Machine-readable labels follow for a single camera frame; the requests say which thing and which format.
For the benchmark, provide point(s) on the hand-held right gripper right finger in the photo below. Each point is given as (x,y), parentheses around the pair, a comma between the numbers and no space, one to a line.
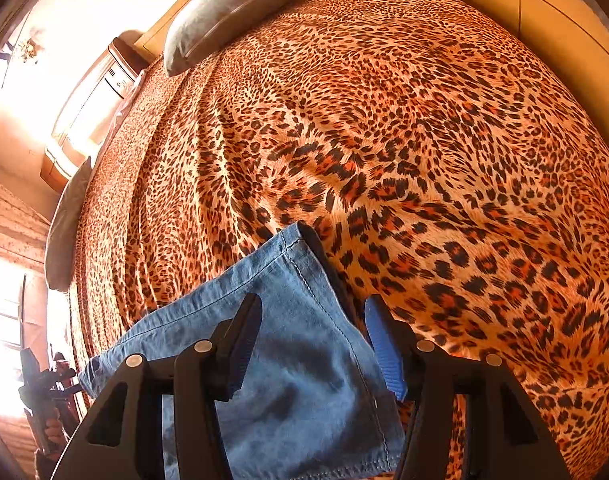
(384,350)

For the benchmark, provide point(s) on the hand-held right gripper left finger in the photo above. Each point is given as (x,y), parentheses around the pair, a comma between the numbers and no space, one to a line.
(244,342)

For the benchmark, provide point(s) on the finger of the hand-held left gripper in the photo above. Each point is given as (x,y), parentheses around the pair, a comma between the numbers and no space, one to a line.
(68,381)

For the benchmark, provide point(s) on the blue denim pants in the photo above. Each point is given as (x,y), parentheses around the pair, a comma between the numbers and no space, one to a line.
(309,365)

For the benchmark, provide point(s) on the person's left hand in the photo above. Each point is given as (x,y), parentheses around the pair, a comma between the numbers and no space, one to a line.
(54,427)

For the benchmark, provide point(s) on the small grey pillow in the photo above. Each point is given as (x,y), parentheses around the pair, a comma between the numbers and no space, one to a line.
(64,240)

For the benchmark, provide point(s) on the patterned curtain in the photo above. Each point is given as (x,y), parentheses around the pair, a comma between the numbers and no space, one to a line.
(9,225)

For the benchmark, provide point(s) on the leopard print blanket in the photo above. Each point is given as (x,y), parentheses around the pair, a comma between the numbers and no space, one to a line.
(384,135)

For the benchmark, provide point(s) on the large grey pillow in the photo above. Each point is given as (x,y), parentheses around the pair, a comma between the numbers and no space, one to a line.
(224,15)

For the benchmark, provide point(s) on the light wooden wardrobe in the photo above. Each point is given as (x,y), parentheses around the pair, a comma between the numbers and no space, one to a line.
(534,0)

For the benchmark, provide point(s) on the wall decoration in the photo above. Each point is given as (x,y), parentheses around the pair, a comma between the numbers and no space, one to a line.
(27,47)

